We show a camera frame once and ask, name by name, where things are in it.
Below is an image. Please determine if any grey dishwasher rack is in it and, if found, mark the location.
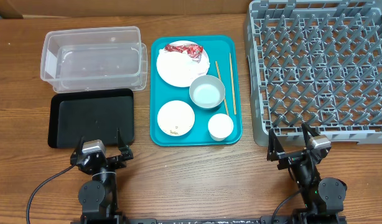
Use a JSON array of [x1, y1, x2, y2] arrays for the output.
[[244, 0, 382, 146]]

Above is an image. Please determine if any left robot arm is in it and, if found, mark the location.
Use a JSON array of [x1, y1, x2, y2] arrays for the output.
[[70, 130, 133, 223]]

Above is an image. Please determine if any left wooden chopstick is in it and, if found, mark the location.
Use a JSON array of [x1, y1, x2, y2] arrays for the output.
[[215, 60, 230, 117]]

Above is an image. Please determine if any right wooden chopstick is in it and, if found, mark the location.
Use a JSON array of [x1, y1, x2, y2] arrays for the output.
[[229, 52, 237, 115]]

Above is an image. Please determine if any white paper cup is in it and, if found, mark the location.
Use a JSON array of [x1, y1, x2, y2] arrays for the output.
[[208, 113, 234, 141]]

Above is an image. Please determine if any grey bowl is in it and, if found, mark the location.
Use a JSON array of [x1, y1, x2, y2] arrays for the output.
[[189, 75, 225, 110]]

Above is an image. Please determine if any large white plate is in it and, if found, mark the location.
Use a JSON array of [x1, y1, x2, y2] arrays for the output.
[[156, 40, 210, 88]]

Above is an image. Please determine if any wooden chopstick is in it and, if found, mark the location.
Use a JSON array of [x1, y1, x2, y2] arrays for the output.
[[215, 60, 230, 117], [229, 52, 237, 115]]

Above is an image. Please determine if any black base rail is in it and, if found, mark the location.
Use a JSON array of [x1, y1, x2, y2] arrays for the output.
[[71, 215, 347, 224]]

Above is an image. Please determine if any teal serving tray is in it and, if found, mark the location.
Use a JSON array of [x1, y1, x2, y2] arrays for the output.
[[150, 35, 243, 146]]

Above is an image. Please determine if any black plastic tray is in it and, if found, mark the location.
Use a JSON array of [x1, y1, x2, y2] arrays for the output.
[[47, 88, 135, 148]]

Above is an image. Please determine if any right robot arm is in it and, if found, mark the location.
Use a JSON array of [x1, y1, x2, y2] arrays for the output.
[[267, 123, 347, 224]]

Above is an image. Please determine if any white napkin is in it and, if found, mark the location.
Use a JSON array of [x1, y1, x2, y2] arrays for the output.
[[156, 50, 210, 75]]

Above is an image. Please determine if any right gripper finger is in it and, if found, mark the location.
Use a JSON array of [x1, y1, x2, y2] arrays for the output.
[[301, 123, 319, 146], [268, 129, 285, 156]]

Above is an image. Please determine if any red snack wrapper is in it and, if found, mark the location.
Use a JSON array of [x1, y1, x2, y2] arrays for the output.
[[164, 44, 203, 60]]

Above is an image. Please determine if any clear plastic bin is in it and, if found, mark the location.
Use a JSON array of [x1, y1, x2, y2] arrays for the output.
[[40, 26, 148, 93]]

